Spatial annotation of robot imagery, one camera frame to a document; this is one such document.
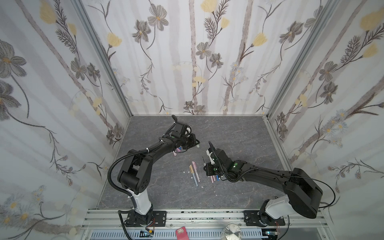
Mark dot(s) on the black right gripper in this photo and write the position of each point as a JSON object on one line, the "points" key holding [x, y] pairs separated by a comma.
{"points": [[214, 162]]}

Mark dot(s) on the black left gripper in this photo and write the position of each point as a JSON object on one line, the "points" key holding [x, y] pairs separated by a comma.
{"points": [[193, 143]]}

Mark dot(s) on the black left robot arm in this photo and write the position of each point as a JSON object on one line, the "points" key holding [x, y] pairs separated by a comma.
{"points": [[131, 173]]}

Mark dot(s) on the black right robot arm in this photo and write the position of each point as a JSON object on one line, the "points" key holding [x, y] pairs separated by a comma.
{"points": [[302, 195]]}

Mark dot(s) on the light pink capped pen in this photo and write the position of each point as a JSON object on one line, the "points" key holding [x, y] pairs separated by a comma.
{"points": [[196, 170]]}

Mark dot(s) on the shiny metal round object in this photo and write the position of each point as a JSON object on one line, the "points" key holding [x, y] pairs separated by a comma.
{"points": [[232, 232]]}

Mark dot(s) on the pink object at front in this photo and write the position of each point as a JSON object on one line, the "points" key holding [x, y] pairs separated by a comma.
{"points": [[182, 234]]}

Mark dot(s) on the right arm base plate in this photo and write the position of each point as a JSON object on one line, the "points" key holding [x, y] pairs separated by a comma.
{"points": [[255, 219]]}

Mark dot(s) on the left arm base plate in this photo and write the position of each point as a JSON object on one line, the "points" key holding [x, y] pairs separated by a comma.
{"points": [[152, 218]]}

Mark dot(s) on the aluminium front rail frame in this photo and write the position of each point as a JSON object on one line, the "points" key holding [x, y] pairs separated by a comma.
{"points": [[204, 224]]}

